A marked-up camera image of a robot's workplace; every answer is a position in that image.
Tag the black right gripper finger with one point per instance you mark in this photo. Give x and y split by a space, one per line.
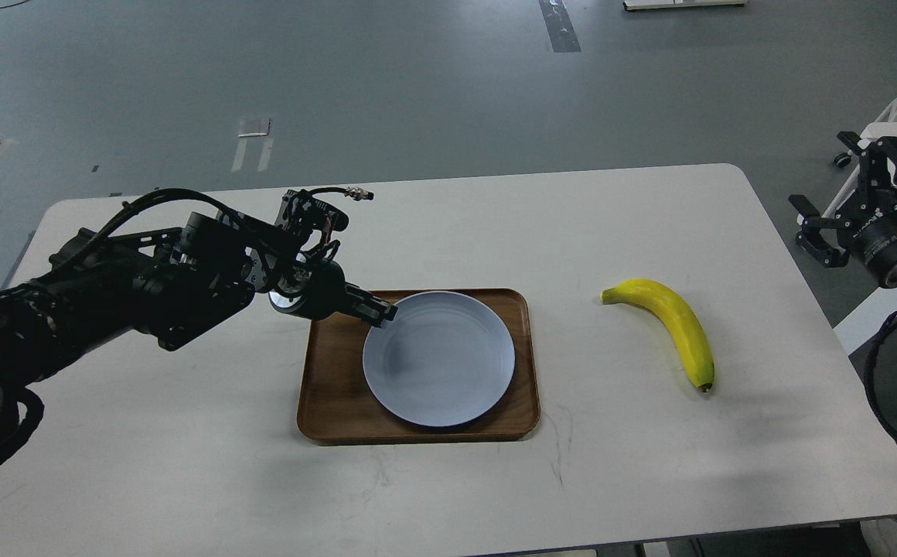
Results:
873 192
810 237

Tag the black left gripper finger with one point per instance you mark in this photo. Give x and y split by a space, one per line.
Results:
374 315
354 294

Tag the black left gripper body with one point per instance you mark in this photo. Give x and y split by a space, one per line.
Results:
323 296

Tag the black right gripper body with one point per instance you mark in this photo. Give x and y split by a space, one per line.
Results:
893 232

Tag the light blue plate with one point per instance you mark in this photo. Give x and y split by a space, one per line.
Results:
446 359

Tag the yellow banana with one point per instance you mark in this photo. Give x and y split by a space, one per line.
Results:
674 313

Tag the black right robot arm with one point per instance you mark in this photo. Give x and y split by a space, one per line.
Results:
888 328

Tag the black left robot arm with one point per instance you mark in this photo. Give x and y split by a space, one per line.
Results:
172 264

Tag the white shoe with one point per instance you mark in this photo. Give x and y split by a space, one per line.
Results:
880 536

